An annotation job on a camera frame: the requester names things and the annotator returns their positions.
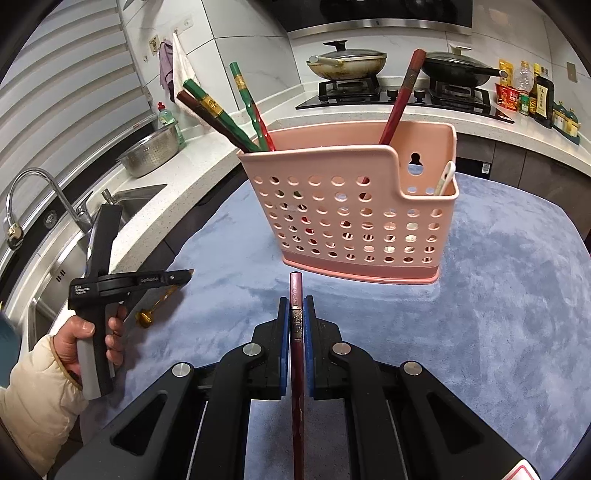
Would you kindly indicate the green dish soap bottle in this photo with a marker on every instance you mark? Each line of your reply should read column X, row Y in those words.
column 170, row 124

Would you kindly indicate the red instant noodle cup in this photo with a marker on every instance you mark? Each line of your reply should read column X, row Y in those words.
column 508, row 98

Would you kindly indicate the black wok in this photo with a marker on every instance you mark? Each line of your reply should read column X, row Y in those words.
column 457, row 69

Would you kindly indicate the dark soy sauce bottle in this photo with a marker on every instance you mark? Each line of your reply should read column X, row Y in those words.
column 544, row 99

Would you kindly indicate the person's left forearm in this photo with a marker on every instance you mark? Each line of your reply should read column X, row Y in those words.
column 32, row 406

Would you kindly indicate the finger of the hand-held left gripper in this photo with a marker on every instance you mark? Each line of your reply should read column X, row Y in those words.
column 178, row 276

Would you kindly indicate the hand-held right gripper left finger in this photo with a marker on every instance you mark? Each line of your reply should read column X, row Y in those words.
column 285, row 350

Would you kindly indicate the black built-in oven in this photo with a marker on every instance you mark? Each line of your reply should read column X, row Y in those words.
column 475, row 167

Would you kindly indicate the beige wok with glass lid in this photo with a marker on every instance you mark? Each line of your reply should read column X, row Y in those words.
column 346, row 60

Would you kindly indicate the wall switch plate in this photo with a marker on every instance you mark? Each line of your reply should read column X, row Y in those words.
column 573, row 72

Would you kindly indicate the chrome faucet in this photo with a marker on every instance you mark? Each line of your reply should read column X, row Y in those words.
column 41, row 177

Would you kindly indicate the pink perforated utensil basket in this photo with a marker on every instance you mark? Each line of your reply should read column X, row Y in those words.
column 351, row 217

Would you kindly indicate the teal spice jar rack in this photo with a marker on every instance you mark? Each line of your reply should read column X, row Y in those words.
column 567, row 122

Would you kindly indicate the clear plastic bottle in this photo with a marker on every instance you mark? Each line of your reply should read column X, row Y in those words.
column 524, row 76

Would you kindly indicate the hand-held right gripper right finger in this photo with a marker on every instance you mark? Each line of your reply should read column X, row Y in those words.
column 308, row 350

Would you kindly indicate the black range hood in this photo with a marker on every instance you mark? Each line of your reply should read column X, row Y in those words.
column 378, row 14

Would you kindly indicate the black gas stove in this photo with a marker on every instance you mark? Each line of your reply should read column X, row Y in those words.
column 369, row 99

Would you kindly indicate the yellow seasoning packet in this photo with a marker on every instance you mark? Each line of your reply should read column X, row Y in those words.
column 506, row 71

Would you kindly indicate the white plastic spoon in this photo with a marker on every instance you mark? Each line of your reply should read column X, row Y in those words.
column 444, row 177

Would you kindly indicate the steel colander bowl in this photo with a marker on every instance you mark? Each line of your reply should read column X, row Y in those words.
column 147, row 150

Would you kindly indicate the teal clothing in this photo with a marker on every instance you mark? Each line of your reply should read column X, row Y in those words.
column 8, row 350

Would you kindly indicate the white window blind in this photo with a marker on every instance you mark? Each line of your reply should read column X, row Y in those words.
column 60, row 78

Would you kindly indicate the small green-cap bottle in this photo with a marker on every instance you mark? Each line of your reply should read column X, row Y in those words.
column 525, row 105

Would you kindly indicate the purple hanging cloth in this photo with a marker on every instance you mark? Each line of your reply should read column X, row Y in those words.
column 166, row 64

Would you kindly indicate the person's left hand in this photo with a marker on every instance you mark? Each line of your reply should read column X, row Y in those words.
column 67, row 337

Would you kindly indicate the white hanging towel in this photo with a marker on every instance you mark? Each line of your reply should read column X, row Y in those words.
column 184, row 74

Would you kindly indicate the green chopstick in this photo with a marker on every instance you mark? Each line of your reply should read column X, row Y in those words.
column 217, row 113
column 251, row 106

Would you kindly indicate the gold spoon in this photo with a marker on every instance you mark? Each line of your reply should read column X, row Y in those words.
column 154, row 309

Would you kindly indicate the blue-grey plush mat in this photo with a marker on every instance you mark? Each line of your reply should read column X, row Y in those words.
column 485, row 300

